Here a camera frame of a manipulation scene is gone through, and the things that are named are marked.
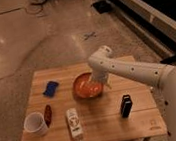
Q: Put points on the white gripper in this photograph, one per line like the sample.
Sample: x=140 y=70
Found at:
x=101 y=77

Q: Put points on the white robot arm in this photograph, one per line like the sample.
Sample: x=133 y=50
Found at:
x=162 y=76

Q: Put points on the black whiteboard eraser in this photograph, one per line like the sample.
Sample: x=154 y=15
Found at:
x=126 y=105

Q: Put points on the orange bowl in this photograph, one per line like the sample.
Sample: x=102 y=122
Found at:
x=84 y=87

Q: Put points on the wooden table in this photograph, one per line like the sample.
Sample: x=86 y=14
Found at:
x=100 y=117

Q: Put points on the white bottle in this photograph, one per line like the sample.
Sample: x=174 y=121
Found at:
x=74 y=125

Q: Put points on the blue sponge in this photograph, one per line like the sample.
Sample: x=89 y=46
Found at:
x=50 y=89

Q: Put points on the black floor mat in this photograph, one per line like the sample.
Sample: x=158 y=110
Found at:
x=102 y=6

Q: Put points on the white cup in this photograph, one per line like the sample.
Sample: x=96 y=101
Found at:
x=35 y=124

